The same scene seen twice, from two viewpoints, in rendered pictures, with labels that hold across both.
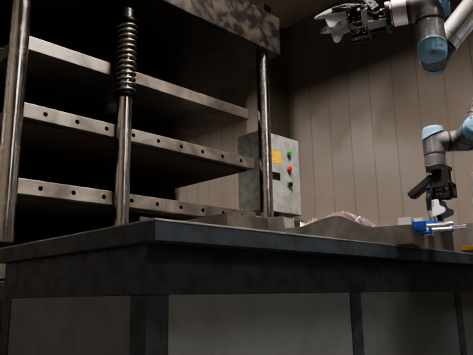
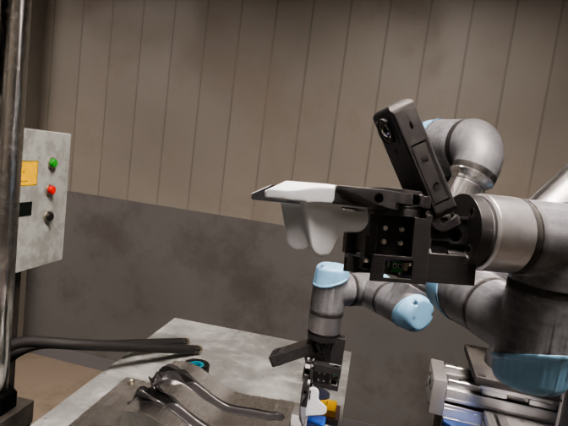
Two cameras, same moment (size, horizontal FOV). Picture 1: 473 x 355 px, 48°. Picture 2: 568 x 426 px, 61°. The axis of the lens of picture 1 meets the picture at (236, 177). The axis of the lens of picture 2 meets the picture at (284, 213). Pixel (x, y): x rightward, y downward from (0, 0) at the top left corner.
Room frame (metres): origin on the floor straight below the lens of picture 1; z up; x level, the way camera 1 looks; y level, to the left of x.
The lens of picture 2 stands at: (1.06, -0.03, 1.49)
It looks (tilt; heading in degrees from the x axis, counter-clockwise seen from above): 7 degrees down; 325
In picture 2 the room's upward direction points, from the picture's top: 7 degrees clockwise
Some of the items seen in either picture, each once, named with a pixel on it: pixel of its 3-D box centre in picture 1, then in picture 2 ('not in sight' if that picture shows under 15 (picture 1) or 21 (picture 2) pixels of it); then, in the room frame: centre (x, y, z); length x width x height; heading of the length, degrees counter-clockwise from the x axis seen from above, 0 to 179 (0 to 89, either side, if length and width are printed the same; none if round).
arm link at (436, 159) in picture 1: (436, 162); (324, 322); (1.86, -0.73, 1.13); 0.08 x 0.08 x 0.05
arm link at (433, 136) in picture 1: (434, 141); (330, 288); (1.85, -0.73, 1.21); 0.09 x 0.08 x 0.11; 83
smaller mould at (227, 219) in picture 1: (222, 232); not in sight; (1.41, 0.04, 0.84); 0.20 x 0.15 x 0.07; 45
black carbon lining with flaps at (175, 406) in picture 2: not in sight; (205, 402); (1.98, -0.52, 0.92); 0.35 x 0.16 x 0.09; 45
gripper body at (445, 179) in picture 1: (439, 184); (323, 357); (1.85, -0.73, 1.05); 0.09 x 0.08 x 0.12; 45
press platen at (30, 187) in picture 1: (105, 215); not in sight; (2.23, 0.56, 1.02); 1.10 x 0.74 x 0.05; 135
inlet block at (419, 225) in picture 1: (423, 226); not in sight; (1.52, -0.54, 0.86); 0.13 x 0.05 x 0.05; 62
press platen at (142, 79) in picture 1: (108, 106); not in sight; (2.24, 0.57, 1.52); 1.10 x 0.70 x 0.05; 135
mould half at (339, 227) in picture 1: (337, 234); not in sight; (1.68, -0.32, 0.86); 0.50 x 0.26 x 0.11; 62
